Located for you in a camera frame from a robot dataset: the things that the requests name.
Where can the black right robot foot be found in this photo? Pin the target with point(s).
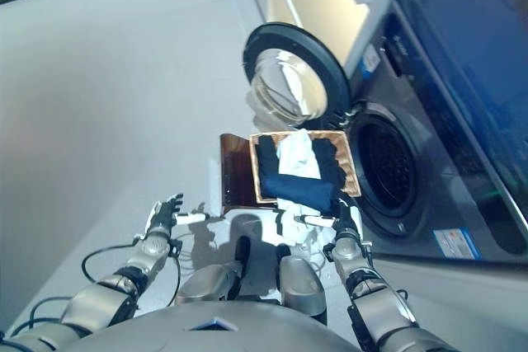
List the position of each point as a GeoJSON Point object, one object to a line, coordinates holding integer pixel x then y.
{"type": "Point", "coordinates": [284, 251]}

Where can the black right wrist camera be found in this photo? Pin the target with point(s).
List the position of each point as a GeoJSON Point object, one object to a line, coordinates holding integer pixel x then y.
{"type": "Point", "coordinates": [328, 253]}

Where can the navy blue garment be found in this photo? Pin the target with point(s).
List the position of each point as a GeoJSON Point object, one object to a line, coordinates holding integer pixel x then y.
{"type": "Point", "coordinates": [297, 191]}

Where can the white garment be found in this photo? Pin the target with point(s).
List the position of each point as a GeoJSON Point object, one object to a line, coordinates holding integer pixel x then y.
{"type": "Point", "coordinates": [295, 154]}

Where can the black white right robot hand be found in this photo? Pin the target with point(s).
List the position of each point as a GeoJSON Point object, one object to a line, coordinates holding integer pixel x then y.
{"type": "Point", "coordinates": [346, 220]}

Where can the black left robot foot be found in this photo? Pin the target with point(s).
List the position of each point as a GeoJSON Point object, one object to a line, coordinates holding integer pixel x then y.
{"type": "Point", "coordinates": [242, 253]}

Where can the black robot foot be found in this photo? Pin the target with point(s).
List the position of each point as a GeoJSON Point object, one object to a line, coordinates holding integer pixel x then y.
{"type": "Point", "coordinates": [284, 251]}
{"type": "Point", "coordinates": [242, 253]}

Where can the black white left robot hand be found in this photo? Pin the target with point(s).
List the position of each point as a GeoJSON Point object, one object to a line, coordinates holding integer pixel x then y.
{"type": "Point", "coordinates": [163, 220]}

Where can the round glass washing machine door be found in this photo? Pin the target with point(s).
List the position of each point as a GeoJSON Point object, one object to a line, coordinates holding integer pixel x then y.
{"type": "Point", "coordinates": [288, 76]}

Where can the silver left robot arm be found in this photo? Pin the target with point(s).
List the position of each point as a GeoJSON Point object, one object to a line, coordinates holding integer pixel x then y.
{"type": "Point", "coordinates": [103, 298]}

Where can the silver robot leg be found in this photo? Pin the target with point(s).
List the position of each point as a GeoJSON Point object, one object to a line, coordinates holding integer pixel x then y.
{"type": "Point", "coordinates": [206, 284]}
{"type": "Point", "coordinates": [301, 286]}

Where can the dark detergent drawer front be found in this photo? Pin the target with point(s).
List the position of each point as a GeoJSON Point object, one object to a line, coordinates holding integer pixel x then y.
{"type": "Point", "coordinates": [398, 55]}

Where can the dark grey washing machine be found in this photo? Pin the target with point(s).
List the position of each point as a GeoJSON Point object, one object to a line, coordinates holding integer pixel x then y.
{"type": "Point", "coordinates": [453, 142]}

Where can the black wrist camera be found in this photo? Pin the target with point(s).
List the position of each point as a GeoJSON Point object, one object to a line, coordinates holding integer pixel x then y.
{"type": "Point", "coordinates": [328, 253]}
{"type": "Point", "coordinates": [175, 247]}

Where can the silver left robot leg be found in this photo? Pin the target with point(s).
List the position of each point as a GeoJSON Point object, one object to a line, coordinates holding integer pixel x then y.
{"type": "Point", "coordinates": [206, 284]}

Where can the black rolled garment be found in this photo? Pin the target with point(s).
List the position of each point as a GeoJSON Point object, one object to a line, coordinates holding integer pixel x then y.
{"type": "Point", "coordinates": [268, 154]}

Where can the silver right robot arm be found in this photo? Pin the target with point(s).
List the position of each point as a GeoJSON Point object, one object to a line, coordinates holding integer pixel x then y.
{"type": "Point", "coordinates": [383, 306]}

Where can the silver right robot leg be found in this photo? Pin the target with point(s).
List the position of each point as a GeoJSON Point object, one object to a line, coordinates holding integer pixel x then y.
{"type": "Point", "coordinates": [301, 286]}

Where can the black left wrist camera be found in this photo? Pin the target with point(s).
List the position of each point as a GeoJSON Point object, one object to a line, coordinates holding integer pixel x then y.
{"type": "Point", "coordinates": [175, 247]}

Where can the wicker laundry basket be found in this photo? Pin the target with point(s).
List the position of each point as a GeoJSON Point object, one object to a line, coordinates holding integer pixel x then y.
{"type": "Point", "coordinates": [350, 170]}

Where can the blue bordered info sticker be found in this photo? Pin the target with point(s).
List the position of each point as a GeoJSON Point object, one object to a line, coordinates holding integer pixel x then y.
{"type": "Point", "coordinates": [453, 245]}

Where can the grey robot torso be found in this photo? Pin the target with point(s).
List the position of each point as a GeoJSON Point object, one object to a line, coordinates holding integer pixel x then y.
{"type": "Point", "coordinates": [214, 335]}

